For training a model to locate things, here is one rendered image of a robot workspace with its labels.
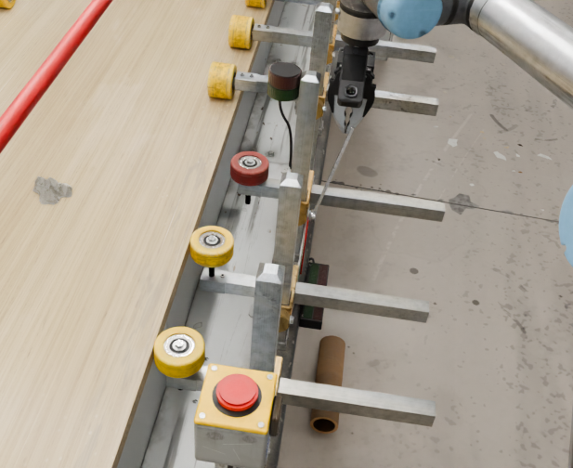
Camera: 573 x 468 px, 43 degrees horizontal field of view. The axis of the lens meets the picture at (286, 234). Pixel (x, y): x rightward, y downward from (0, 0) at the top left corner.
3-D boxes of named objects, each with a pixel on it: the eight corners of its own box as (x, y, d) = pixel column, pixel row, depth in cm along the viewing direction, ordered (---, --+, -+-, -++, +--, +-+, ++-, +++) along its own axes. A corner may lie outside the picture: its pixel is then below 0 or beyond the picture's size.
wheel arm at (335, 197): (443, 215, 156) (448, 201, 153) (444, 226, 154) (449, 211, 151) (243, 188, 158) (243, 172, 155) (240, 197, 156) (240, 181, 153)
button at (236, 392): (260, 385, 72) (261, 375, 71) (253, 420, 69) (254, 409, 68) (220, 380, 72) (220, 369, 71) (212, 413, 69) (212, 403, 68)
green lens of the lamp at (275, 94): (301, 86, 137) (302, 76, 136) (297, 103, 133) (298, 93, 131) (269, 83, 137) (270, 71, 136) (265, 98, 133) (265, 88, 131)
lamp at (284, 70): (293, 159, 148) (304, 64, 134) (290, 175, 144) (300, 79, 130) (265, 155, 148) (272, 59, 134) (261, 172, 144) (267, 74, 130)
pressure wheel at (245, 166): (268, 194, 161) (271, 151, 154) (263, 216, 155) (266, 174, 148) (232, 188, 162) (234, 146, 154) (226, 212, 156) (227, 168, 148)
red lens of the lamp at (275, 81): (302, 74, 135) (303, 64, 134) (298, 91, 131) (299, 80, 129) (270, 71, 136) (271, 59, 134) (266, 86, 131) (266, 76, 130)
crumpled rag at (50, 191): (78, 197, 140) (77, 187, 138) (44, 208, 136) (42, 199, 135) (59, 173, 145) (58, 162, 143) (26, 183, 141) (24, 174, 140)
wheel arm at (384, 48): (433, 58, 187) (436, 45, 184) (433, 64, 184) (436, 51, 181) (240, 32, 189) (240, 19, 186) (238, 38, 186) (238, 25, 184)
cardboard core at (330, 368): (346, 337, 226) (339, 419, 204) (344, 354, 231) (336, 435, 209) (321, 333, 226) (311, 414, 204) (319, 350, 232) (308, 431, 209)
